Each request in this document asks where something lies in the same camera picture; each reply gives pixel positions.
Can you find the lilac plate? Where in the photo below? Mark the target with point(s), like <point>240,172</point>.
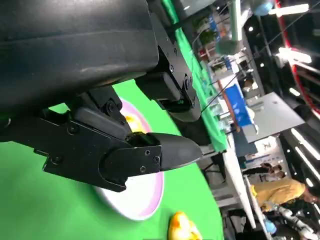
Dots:
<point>140,200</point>

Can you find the grey flat panel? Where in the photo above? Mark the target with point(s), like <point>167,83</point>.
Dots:
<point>275,115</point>

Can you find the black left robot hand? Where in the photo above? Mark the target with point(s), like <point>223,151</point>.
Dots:
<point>62,50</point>

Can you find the green cloth on background table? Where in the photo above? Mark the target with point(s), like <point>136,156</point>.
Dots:
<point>188,50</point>

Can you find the orange and white bread roll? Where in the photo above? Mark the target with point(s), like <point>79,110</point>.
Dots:
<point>180,225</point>
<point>132,123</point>

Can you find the person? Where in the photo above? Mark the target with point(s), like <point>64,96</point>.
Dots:
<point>277,192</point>
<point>265,171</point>

